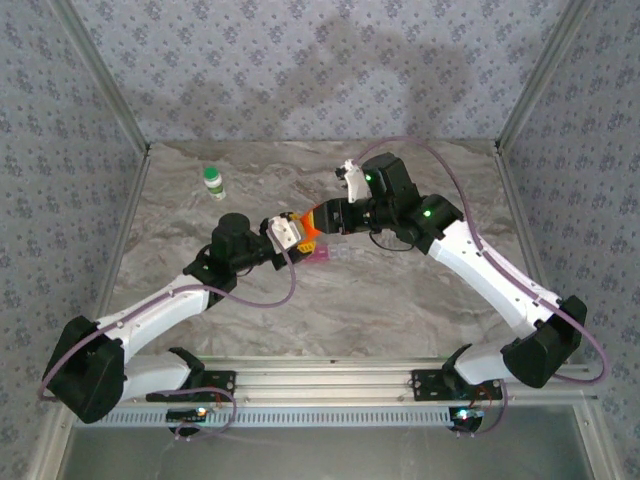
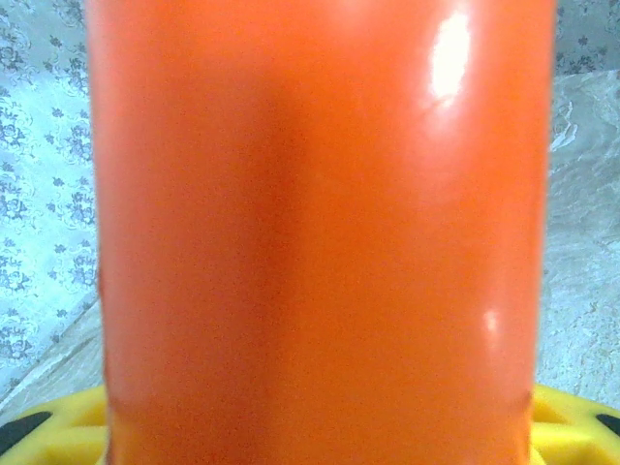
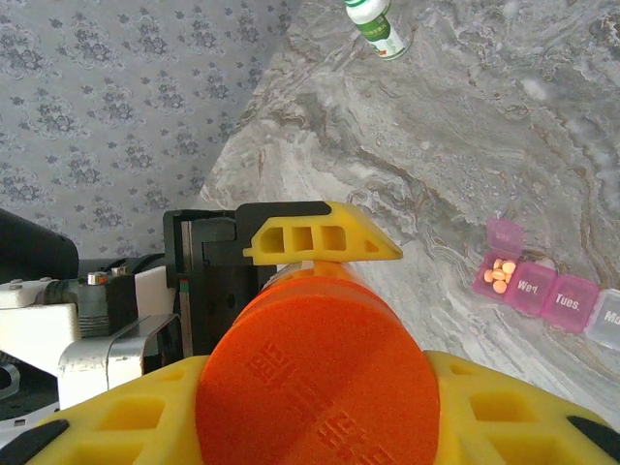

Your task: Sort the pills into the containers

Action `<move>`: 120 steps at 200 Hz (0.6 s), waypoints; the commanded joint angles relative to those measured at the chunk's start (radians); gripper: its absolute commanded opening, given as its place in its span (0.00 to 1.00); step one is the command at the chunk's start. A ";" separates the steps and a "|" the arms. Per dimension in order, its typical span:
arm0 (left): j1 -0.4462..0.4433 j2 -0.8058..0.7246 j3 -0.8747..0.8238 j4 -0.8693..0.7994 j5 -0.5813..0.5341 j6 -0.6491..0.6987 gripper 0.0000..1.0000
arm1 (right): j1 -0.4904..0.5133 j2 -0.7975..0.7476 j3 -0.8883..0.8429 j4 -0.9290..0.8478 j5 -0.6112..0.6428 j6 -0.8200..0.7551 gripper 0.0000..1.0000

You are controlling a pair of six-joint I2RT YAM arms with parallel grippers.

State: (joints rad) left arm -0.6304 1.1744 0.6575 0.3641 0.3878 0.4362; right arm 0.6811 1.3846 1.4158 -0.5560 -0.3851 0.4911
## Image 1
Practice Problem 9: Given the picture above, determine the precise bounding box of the aluminium frame post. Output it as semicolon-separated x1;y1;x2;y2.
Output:
49;0;152;156
493;0;599;156

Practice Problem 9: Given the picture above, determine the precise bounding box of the white bottle with green cap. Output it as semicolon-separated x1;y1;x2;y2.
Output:
202;166;227;201

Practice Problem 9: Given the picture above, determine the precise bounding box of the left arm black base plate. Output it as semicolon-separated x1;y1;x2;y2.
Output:
145;369;237;404

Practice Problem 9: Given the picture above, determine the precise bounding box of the pink and clear pill organizer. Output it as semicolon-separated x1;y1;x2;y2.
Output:
303;243;354;265

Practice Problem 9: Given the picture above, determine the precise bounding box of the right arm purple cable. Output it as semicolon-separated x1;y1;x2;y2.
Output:
349;135;612;439

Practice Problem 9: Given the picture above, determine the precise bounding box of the aluminium table side rail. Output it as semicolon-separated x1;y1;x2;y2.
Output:
492;147;556;306
84;149;154;341

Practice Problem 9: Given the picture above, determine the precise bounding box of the small controller board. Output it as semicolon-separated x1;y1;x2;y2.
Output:
166;407;209;424
448;407;486;426

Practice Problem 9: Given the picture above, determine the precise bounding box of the grey metal panel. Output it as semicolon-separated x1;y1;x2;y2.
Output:
57;424;596;480

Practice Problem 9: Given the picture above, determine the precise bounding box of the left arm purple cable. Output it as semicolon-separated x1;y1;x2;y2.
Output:
38;232;297;444

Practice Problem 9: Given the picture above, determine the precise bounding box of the grey slotted cable duct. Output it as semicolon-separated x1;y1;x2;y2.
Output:
107;407;454;429

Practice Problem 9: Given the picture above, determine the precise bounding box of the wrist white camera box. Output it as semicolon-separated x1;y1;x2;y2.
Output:
267;214;302;251
333;158;375;204

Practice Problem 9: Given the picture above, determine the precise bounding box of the aluminium frame leg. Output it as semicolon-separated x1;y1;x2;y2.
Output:
572;399;626;480
27;409;76;480

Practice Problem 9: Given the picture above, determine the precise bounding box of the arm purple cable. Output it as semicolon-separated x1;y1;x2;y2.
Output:
349;135;612;439
38;232;297;444

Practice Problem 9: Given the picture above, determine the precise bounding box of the orange pill bottle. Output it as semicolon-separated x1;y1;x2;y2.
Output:
298;207;326;242

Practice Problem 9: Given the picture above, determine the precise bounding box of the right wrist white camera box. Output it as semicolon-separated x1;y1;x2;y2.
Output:
333;158;375;204

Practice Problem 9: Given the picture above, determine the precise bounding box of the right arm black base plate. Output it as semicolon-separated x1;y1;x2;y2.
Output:
410;368;504;401

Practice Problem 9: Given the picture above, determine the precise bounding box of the aluminium base rail beam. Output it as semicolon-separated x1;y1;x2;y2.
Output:
119;357;599;406

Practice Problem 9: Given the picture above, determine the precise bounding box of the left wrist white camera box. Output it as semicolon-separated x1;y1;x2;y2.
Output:
267;214;302;251

